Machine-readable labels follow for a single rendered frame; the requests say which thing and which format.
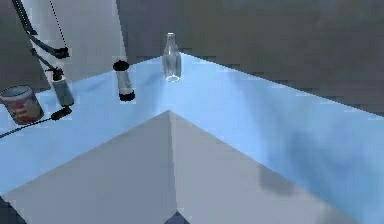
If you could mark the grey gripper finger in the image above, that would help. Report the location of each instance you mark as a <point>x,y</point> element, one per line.
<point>61,52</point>
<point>62,113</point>

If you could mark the red and white striped cup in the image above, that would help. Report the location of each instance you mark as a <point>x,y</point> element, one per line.
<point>22,106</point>

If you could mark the grey shaker with black caps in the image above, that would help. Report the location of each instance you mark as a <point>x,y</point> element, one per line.
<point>124,80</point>

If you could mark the clear glass bottle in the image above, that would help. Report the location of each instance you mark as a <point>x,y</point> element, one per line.
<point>172,61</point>

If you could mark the white cupboard with blue worktop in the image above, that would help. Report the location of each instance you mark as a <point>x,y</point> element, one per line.
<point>213,140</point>

